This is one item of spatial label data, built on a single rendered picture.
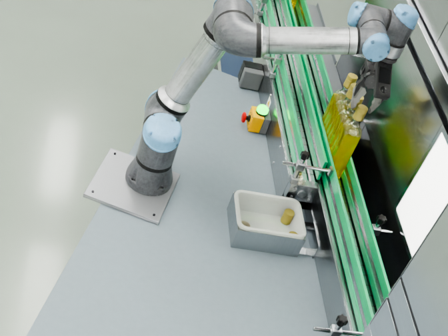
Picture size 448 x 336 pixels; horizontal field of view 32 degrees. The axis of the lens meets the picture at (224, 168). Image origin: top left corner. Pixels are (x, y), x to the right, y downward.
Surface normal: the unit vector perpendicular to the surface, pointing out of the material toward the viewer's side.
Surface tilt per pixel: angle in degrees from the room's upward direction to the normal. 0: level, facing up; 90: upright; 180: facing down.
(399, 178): 90
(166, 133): 8
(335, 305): 90
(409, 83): 90
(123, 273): 0
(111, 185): 1
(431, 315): 90
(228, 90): 0
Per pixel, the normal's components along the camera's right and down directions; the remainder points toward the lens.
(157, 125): 0.27, -0.63
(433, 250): -0.96, -0.17
